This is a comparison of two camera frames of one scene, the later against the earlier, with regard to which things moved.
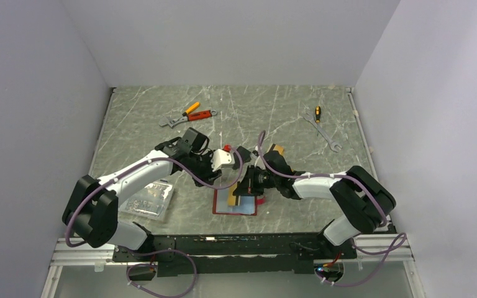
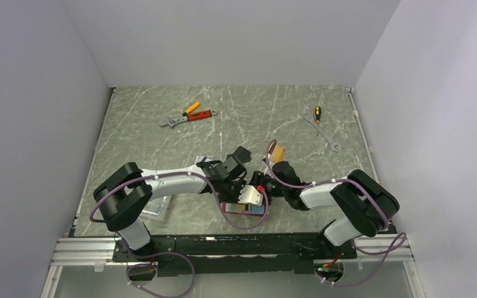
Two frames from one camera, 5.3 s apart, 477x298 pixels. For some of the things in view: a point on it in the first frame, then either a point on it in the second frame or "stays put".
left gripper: [208, 176] -> [240, 184]
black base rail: [239, 255] stays put
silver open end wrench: [332, 144] stays put
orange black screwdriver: [318, 112] stays put
